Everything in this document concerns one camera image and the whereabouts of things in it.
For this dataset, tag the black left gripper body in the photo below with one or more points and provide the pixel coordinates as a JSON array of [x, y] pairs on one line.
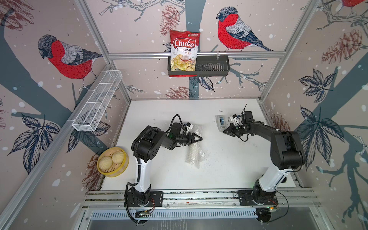
[[182, 139]]

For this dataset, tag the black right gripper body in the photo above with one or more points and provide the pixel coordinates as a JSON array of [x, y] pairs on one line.
[[239, 130]]

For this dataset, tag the aluminium front rail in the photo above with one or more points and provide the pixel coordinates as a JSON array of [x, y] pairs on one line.
[[201, 198]]

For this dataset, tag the pale steamed bun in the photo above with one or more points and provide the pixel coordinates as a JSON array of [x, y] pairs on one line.
[[105, 163], [118, 157]]

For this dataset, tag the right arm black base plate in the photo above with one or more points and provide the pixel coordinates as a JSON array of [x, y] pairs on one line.
[[251, 198]]

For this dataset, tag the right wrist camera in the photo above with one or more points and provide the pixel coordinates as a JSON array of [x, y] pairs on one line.
[[235, 119]]

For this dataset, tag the black wire wall basket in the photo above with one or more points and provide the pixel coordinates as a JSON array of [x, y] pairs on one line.
[[206, 66]]

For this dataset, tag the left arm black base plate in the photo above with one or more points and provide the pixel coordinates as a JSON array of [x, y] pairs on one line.
[[152, 199]]

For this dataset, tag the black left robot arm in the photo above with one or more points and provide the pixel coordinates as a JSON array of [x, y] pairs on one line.
[[145, 148]]

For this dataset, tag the red cassava chips bag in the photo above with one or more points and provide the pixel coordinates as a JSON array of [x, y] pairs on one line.
[[184, 49]]

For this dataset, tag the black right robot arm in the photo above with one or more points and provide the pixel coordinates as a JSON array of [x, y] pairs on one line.
[[286, 153]]

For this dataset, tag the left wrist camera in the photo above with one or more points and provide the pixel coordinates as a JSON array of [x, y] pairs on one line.
[[189, 126]]

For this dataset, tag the pale steamed bun left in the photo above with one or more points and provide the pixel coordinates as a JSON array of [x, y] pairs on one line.
[[105, 163]]

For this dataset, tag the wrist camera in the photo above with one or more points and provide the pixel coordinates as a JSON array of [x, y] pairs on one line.
[[189, 126], [235, 119]]

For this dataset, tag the clear bubble wrap sheet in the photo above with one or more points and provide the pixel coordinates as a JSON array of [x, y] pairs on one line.
[[195, 154]]

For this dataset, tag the pale steamed bun right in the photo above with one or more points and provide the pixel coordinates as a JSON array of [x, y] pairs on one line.
[[118, 157]]

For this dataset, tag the white mesh wall shelf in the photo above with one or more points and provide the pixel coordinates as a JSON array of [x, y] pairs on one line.
[[92, 112]]

